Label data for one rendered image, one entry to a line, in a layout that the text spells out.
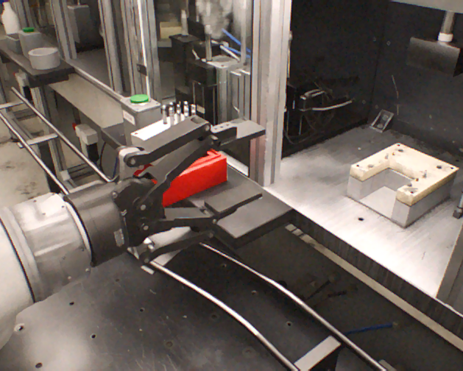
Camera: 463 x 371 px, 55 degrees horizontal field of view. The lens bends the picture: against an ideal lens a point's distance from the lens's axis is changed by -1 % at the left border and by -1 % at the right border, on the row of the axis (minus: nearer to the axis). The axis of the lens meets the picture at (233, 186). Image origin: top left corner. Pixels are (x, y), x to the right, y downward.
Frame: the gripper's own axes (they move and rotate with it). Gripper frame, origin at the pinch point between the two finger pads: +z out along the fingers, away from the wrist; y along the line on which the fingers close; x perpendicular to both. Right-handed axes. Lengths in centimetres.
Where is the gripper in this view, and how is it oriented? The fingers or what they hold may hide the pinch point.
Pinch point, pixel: (239, 165)
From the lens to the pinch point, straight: 53.1
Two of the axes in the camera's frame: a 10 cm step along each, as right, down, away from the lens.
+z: 7.8, -3.4, 5.2
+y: 0.0, -8.4, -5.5
